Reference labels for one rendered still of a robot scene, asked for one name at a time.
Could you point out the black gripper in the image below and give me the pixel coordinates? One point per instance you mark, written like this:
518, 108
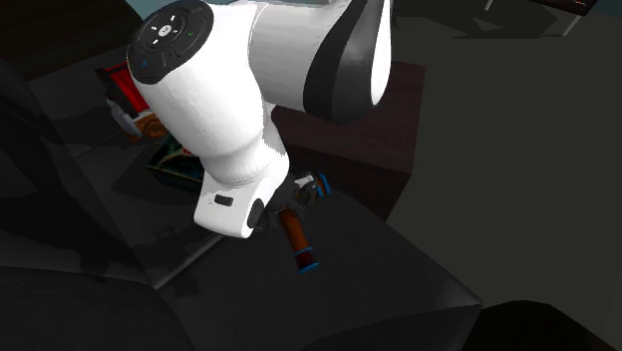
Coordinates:
286, 197

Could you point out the dark maroon robot stand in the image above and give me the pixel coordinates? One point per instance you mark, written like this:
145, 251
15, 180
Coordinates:
369, 141

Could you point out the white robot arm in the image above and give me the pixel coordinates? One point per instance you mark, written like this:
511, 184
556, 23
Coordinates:
204, 112

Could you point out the brown hammer with blue rings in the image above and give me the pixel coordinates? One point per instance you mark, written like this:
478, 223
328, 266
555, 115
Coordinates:
296, 236

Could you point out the dark green flat box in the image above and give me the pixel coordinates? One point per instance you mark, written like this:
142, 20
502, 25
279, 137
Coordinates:
177, 167

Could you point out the dark table with thin legs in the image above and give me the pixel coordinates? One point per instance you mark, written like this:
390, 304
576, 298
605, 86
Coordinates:
559, 5

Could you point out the red white brown toy figure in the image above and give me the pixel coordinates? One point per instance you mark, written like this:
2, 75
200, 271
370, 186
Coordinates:
130, 97

